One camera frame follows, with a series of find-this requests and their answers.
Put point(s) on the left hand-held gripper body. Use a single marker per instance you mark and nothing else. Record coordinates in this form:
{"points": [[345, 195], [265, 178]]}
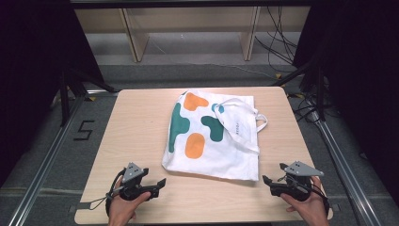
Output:
{"points": [[134, 173]]}

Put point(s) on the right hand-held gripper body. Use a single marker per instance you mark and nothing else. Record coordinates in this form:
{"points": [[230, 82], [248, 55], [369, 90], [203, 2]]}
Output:
{"points": [[301, 171]]}

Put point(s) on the white tote bag coloured patches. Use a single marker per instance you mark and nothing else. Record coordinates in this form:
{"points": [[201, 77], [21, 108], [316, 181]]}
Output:
{"points": [[219, 157]]}

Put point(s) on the person's left hand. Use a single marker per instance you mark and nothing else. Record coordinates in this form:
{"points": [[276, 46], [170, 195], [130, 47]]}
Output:
{"points": [[125, 208]]}

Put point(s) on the person's right hand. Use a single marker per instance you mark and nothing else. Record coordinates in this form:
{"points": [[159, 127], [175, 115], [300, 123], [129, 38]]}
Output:
{"points": [[309, 208]]}

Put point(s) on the black metal stand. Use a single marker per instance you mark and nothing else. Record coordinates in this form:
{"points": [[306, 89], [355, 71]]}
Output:
{"points": [[73, 91], [313, 81]]}

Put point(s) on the black curtain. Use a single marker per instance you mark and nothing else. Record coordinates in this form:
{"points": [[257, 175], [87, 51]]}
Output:
{"points": [[34, 62], [360, 78]]}

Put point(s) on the light wooden shelf unit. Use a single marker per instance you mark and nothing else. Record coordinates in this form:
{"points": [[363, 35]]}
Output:
{"points": [[188, 28]]}

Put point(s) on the black overhead beam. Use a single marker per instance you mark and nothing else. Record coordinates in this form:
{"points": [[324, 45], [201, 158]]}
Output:
{"points": [[188, 3]]}

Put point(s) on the silver metal floor rail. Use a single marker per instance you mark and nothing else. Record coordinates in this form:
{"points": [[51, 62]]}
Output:
{"points": [[47, 160], [342, 163]]}

